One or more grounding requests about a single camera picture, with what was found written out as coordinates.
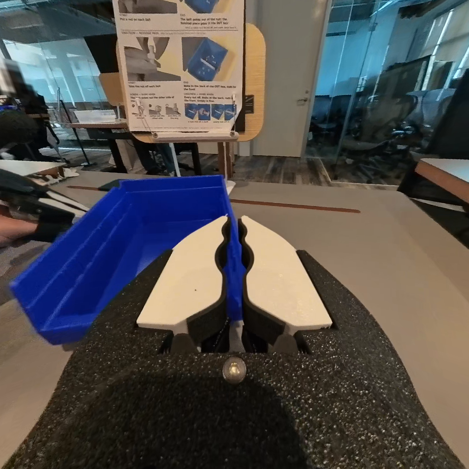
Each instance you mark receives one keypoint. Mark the brown tape strip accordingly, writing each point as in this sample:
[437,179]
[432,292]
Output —
[88,187]
[293,206]

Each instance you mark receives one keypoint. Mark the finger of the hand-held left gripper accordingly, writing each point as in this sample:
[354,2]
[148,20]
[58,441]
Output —
[62,206]

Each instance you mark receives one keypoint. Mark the blue plastic bin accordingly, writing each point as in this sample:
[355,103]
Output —
[110,238]

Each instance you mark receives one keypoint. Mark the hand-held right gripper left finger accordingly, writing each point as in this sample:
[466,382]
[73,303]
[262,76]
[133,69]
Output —
[179,282]

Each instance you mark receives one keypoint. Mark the printed instruction poster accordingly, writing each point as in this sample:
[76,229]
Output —
[154,33]

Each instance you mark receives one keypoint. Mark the instruction sheet on stand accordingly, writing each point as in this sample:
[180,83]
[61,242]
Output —
[253,73]

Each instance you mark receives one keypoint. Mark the black office chair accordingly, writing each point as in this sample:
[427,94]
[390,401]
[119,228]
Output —
[421,110]
[366,155]

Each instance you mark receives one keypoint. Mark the person's left hand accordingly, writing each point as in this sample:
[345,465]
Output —
[11,231]

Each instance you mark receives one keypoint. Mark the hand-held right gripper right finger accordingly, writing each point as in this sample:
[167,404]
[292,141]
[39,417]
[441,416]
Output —
[285,282]

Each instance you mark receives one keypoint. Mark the white door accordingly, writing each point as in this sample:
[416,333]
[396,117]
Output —
[285,73]

